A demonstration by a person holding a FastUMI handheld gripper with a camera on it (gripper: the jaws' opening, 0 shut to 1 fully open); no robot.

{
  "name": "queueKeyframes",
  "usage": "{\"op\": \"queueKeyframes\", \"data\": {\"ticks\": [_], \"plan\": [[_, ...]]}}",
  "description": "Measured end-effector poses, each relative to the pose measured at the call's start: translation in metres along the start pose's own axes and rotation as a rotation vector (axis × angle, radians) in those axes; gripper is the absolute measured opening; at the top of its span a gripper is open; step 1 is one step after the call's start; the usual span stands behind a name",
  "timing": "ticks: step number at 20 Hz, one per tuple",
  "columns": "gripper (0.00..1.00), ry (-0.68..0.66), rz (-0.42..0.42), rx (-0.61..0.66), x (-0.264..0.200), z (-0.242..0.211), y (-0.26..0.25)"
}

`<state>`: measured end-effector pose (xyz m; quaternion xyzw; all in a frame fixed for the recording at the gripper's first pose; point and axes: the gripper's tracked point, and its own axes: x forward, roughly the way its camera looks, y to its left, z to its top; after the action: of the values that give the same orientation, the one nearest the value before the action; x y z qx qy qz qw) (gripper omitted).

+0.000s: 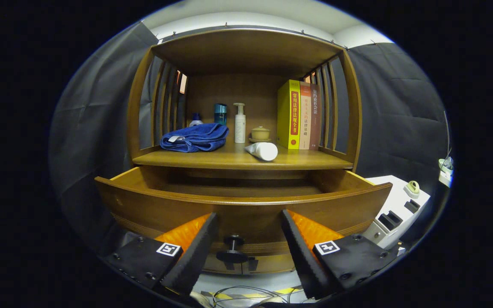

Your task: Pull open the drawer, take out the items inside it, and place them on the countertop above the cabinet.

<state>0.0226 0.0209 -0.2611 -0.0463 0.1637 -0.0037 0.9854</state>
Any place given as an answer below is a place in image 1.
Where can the white pump bottle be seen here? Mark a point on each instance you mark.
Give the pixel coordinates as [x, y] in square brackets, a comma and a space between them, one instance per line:
[240, 126]

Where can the blue folded towel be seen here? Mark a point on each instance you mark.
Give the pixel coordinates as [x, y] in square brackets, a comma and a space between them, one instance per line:
[199, 137]

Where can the pale green cup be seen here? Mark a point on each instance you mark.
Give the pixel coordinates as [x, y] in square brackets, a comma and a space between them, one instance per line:
[445, 164]

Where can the white box unit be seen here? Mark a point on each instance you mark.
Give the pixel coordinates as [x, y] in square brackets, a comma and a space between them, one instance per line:
[396, 196]

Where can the pale tape dispenser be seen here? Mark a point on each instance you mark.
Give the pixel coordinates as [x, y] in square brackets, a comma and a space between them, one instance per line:
[412, 188]

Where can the orange white book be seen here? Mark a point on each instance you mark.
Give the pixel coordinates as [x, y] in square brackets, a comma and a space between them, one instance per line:
[305, 115]

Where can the wooden countertop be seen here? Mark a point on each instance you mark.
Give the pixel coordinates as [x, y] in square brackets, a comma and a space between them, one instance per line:
[306, 159]

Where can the teal bottle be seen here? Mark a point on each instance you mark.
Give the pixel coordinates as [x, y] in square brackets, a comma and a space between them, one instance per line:
[220, 113]

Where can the wooden cabinet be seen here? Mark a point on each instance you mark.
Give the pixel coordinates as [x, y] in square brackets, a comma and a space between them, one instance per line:
[246, 51]

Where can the wooden drawer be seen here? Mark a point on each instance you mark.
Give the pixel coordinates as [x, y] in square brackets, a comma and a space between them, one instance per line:
[250, 214]

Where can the dark red book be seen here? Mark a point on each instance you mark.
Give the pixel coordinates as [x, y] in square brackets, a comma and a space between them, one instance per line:
[315, 115]

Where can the yellow book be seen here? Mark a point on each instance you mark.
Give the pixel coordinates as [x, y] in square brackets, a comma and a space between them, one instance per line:
[287, 115]

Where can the small white blue-capped bottle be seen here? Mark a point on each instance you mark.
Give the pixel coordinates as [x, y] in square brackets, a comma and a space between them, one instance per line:
[196, 122]

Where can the white green tube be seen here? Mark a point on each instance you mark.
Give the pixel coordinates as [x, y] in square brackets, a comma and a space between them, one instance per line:
[263, 151]

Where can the yellow black floor tape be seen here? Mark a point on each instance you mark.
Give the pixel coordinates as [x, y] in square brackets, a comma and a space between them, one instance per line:
[233, 296]

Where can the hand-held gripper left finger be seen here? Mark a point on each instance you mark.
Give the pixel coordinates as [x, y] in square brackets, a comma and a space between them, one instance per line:
[195, 256]

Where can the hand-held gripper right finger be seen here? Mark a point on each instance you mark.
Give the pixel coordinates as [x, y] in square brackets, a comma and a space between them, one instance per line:
[302, 256]

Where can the beige lidded teacup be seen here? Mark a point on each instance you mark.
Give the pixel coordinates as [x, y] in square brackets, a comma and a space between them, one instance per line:
[260, 134]

